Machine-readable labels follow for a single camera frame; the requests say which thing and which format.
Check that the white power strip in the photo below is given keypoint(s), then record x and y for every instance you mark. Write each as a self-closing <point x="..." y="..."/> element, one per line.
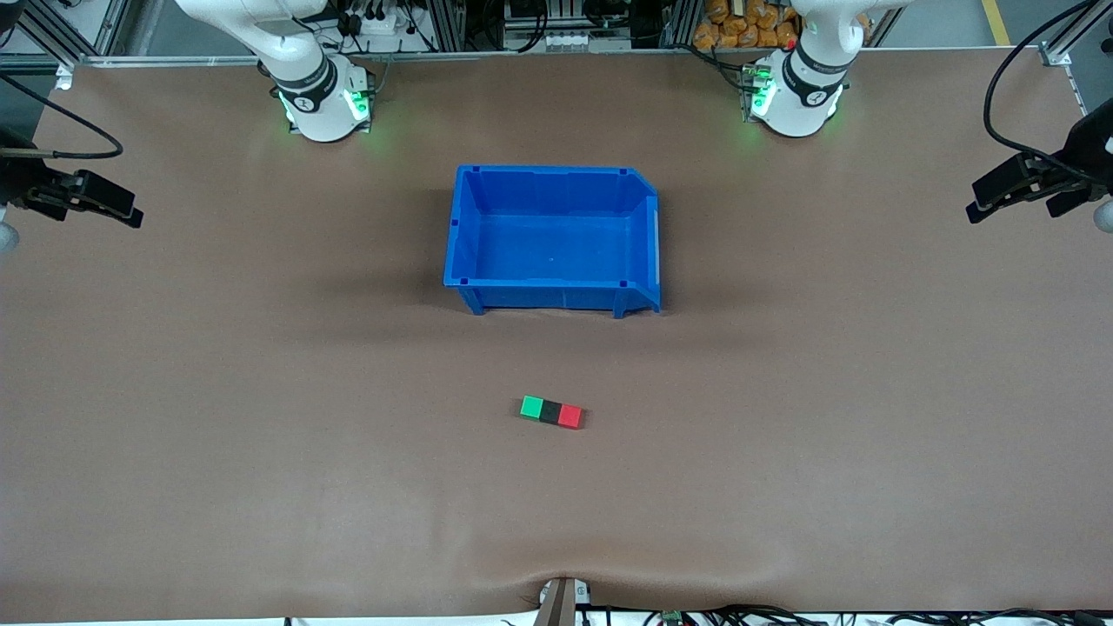
<point x="383" y="23"/>

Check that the small green connector board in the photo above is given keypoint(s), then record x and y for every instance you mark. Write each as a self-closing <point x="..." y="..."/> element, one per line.
<point x="671" y="618"/>

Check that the small red cube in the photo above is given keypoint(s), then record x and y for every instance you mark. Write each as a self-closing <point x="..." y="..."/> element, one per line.
<point x="570" y="416"/>

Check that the upright aluminium frame post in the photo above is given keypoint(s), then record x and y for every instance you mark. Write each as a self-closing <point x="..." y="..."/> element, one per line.
<point x="683" y="22"/>
<point x="448" y="26"/>

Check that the brown table mat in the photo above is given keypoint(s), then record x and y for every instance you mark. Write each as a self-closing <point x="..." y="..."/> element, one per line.
<point x="348" y="522"/>

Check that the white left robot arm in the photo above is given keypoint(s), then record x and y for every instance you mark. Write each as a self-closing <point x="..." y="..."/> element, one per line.
<point x="800" y="100"/>

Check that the silver table edge rail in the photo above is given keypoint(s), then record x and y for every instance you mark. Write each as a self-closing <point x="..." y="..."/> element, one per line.
<point x="522" y="56"/>

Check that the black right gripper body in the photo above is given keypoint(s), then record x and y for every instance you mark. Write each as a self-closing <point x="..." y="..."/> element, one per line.
<point x="19" y="184"/>

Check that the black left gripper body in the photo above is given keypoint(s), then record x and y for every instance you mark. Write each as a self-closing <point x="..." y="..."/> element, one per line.
<point x="1086" y="149"/>

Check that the blue plastic storage bin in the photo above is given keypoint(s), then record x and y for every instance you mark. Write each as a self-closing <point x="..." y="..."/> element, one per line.
<point x="556" y="243"/>

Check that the white corner bracket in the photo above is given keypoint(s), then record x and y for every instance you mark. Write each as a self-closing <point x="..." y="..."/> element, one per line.
<point x="64" y="78"/>

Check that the slanted aluminium frame strut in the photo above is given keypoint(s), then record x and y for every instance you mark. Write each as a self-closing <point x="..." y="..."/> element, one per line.
<point x="43" y="26"/>
<point x="1074" y="30"/>

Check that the small black cube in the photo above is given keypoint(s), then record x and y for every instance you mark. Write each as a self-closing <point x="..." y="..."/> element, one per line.
<point x="551" y="411"/>

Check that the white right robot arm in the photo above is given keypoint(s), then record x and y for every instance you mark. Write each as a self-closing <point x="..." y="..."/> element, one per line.
<point x="317" y="113"/>

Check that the bag of orange snacks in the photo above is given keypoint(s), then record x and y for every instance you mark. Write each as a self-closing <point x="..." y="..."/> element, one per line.
<point x="730" y="30"/>

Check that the small green cube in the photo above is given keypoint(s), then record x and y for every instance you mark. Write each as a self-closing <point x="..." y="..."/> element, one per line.
<point x="530" y="407"/>

